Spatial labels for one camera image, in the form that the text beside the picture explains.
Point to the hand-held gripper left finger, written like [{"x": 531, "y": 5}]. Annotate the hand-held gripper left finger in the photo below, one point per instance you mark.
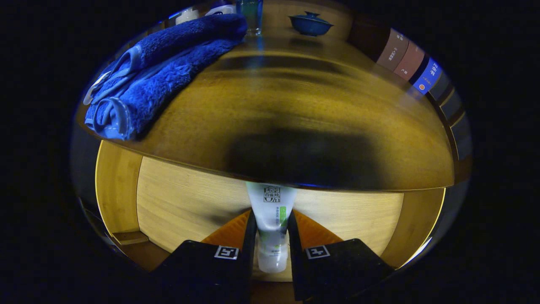
[{"x": 249, "y": 261}]

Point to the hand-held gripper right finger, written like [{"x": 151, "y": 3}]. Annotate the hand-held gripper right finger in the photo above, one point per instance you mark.
[{"x": 295, "y": 261}]

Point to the white cosmetic tube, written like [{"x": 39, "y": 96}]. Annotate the white cosmetic tube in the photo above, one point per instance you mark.
[{"x": 270, "y": 211}]

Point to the wooden drawer with black knob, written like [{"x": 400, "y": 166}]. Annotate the wooden drawer with black knob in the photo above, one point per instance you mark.
[{"x": 190, "y": 198}]

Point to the blue folded towel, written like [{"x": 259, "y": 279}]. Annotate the blue folded towel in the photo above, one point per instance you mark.
[{"x": 168, "y": 63}]

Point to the blue book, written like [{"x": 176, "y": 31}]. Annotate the blue book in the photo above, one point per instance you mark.
[{"x": 427, "y": 76}]

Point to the reddish brown book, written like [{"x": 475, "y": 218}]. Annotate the reddish brown book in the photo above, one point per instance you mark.
[{"x": 409, "y": 61}]

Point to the dark brown book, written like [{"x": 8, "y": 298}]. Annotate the dark brown book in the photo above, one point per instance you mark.
[{"x": 392, "y": 50}]

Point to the blue lidded teacup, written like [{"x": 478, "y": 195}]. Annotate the blue lidded teacup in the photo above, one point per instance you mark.
[{"x": 310, "y": 26}]

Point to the teal clear bottle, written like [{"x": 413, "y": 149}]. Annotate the teal clear bottle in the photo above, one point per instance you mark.
[{"x": 249, "y": 17}]

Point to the white pump bottle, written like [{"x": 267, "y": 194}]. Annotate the white pump bottle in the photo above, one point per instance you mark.
[{"x": 186, "y": 16}]

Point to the white lotion bottle blue cap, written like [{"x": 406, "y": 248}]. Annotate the white lotion bottle blue cap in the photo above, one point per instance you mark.
[{"x": 221, "y": 9}]

